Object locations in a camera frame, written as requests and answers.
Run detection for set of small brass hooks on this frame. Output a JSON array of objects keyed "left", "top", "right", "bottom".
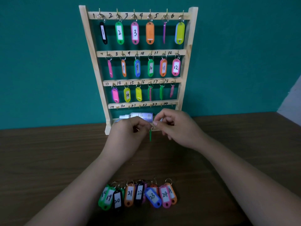
[{"left": 98, "top": 8, "right": 185, "bottom": 109}]

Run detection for white spray bottle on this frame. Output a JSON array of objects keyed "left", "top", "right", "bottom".
[{"left": 115, "top": 112, "right": 154, "bottom": 123}]

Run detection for wooden key rack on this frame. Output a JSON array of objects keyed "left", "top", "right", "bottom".
[{"left": 79, "top": 5, "right": 198, "bottom": 135}]

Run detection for person's left hand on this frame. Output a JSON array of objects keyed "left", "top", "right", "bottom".
[{"left": 103, "top": 116, "right": 152, "bottom": 164}]

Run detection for rows of colourful key tags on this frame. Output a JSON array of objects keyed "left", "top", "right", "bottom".
[{"left": 97, "top": 13, "right": 186, "bottom": 103}]

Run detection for person's right forearm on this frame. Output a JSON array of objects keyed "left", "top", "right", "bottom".
[{"left": 196, "top": 136, "right": 301, "bottom": 226}]

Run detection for person's right hand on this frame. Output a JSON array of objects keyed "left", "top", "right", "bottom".
[{"left": 153, "top": 108, "right": 209, "bottom": 151}]

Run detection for pile of colourful key tags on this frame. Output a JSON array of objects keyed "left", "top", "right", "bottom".
[{"left": 98, "top": 178, "right": 178, "bottom": 211}]

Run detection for person's left forearm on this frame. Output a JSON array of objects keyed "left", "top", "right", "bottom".
[{"left": 24, "top": 154, "right": 123, "bottom": 226}]

